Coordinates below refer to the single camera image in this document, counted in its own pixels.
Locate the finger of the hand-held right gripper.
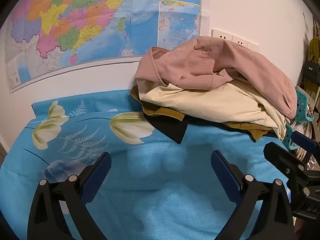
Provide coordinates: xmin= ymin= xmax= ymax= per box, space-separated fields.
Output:
xmin=263 ymin=142 xmax=311 ymax=181
xmin=291 ymin=131 xmax=320 ymax=155

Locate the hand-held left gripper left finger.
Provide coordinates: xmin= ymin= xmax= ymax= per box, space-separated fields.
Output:
xmin=27 ymin=152 xmax=112 ymax=240

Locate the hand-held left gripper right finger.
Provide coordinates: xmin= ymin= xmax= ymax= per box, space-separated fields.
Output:
xmin=211 ymin=150 xmax=295 ymax=240

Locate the pink jacket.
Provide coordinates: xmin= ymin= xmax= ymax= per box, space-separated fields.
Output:
xmin=135 ymin=36 xmax=298 ymax=120

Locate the teal plastic hanger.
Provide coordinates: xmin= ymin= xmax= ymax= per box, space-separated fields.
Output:
xmin=282 ymin=124 xmax=298 ymax=151
xmin=294 ymin=86 xmax=315 ymax=122

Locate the blue floral bedsheet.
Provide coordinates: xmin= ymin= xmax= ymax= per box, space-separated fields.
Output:
xmin=0 ymin=89 xmax=300 ymax=240

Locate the black garment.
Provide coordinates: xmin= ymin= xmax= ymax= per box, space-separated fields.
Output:
xmin=143 ymin=114 xmax=190 ymax=145

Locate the black handbag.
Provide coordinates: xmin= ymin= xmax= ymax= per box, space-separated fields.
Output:
xmin=302 ymin=60 xmax=320 ymax=86

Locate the cream garment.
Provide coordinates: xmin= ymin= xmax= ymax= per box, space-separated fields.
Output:
xmin=138 ymin=76 xmax=287 ymax=141

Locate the mustard brown garment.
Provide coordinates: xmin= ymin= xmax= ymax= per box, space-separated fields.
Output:
xmin=129 ymin=85 xmax=278 ymax=142

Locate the beige strap bundle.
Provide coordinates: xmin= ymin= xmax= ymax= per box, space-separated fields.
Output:
xmin=290 ymin=120 xmax=314 ymax=161

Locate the white wall socket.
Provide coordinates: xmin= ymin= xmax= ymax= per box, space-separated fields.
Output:
xmin=232 ymin=34 xmax=248 ymax=48
xmin=211 ymin=29 xmax=233 ymax=42

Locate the colourful wall map poster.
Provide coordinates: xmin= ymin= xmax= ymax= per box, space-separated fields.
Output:
xmin=5 ymin=0 xmax=202 ymax=93

